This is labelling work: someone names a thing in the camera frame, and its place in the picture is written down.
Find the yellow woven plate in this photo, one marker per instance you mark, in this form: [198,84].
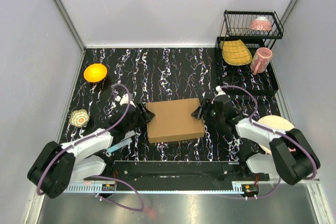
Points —
[235,53]

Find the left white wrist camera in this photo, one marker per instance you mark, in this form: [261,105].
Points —
[123,100]

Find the small floral patterned bowl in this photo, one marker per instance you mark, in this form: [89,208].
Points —
[79,118]

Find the blue marker pen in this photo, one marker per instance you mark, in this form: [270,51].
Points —
[120,145]

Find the black wire dish rack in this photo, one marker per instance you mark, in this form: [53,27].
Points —
[235,27]

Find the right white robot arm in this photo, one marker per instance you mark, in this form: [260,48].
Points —
[291,157]

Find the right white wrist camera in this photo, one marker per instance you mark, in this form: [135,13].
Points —
[219,91]

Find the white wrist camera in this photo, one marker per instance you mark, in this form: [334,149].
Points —
[219,91]
[123,100]

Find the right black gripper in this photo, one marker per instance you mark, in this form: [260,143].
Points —
[210,104]

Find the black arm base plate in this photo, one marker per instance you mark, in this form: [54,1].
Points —
[181,176]

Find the pink round plate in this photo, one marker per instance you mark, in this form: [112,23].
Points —
[276,122]

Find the black marble table mat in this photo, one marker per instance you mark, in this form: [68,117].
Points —
[153,74]

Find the brown cardboard box sheet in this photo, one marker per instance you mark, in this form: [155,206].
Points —
[173,121]

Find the pink mug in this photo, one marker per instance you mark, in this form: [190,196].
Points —
[261,60]

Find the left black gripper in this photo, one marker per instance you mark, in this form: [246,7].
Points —
[146,116]

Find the pink patterned bowl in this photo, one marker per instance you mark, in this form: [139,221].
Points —
[261,23]

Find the orange bowl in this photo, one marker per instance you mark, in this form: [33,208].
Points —
[95,73]

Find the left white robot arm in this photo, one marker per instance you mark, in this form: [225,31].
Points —
[59,165]

